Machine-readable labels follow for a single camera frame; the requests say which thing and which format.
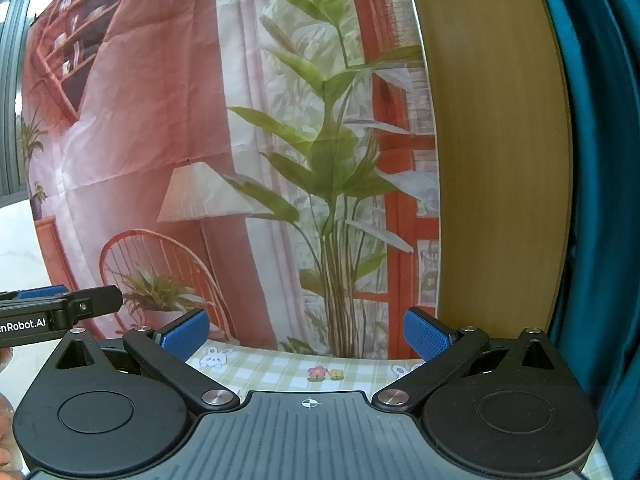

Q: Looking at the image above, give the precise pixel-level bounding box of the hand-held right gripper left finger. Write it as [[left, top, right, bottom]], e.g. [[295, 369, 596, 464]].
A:
[[52, 308, 242, 417]]

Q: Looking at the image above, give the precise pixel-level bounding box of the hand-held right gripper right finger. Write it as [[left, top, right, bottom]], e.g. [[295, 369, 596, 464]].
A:
[[370, 307, 564, 417]]

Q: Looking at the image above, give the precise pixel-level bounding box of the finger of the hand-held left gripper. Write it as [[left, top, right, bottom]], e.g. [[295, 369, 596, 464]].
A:
[[0, 284, 70, 303], [64, 285, 124, 320]]

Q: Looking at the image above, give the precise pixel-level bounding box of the green checked printed tablecloth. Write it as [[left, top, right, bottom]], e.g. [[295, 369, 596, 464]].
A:
[[184, 342, 616, 480]]

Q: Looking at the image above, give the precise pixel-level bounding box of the printed room scene backdrop cloth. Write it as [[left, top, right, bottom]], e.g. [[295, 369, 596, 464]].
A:
[[19, 0, 444, 362]]

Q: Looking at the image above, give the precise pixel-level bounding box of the wooden panel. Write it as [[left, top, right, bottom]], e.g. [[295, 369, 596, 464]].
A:
[[401, 0, 574, 342]]

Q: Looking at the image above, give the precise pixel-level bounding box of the teal curtain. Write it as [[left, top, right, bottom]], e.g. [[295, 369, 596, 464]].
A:
[[529, 0, 640, 480]]

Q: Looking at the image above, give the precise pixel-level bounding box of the dark window frame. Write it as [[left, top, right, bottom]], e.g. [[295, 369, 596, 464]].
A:
[[0, 0, 68, 202]]

